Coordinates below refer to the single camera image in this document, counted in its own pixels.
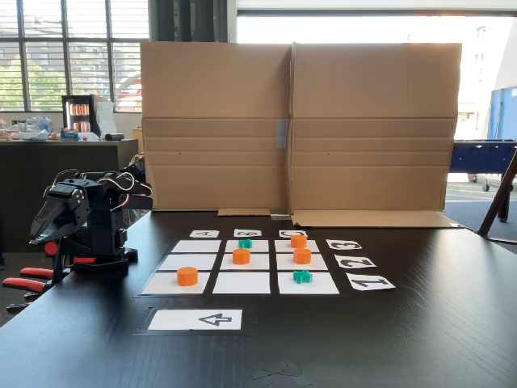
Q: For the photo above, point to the grey tape strip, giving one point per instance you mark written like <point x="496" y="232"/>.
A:
<point x="282" y="133"/>

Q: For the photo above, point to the blue foosball table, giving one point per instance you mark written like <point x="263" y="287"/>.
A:
<point x="480" y="157"/>

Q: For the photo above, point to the dark counter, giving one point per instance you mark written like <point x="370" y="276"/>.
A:
<point x="24" y="169"/>

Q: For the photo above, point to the paper sheet number 2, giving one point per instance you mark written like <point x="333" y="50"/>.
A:
<point x="355" y="261"/>

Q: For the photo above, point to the paper sheet letter B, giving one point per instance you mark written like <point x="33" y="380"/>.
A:
<point x="247" y="233"/>

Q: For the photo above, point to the white paper bag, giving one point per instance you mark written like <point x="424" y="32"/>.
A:
<point x="106" y="119"/>

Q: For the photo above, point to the paper sheet number 3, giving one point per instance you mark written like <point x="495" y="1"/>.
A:
<point x="343" y="244"/>

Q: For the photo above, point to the round orange token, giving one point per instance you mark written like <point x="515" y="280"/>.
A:
<point x="241" y="256"/>
<point x="302" y="255"/>
<point x="298" y="241"/>
<point x="187" y="276"/>

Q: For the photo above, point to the camera tripod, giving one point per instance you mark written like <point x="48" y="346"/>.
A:
<point x="498" y="194"/>

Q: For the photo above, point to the white arrow paper sheet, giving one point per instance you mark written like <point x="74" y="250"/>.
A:
<point x="173" y="320"/>

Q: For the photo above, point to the black red bar clamp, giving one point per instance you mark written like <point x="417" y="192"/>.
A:
<point x="50" y="248"/>

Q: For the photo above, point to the paper sheet letter A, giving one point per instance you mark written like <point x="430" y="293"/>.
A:
<point x="204" y="234"/>

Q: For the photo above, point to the blue partition panel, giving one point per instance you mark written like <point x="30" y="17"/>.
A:
<point x="505" y="117"/>

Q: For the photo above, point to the white nine-square grid sheet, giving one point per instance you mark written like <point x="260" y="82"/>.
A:
<point x="242" y="283"/>

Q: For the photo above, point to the window with blinds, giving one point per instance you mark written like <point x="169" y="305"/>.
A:
<point x="44" y="24"/>

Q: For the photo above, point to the clear plastic bag pile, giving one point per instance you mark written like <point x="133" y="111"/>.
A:
<point x="36" y="129"/>

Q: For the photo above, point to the brown cardboard screen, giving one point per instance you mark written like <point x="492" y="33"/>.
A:
<point x="363" y="101"/>

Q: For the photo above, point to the paper sheet number 1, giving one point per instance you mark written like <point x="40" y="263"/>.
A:
<point x="369" y="281"/>

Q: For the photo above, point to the green cross token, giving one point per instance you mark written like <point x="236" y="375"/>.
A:
<point x="302" y="276"/>
<point x="245" y="243"/>

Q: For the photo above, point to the black mini fridge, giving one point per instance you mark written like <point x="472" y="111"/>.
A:
<point x="78" y="117"/>

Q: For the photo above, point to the paper sheet letter C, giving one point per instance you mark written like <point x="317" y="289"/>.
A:
<point x="284" y="233"/>

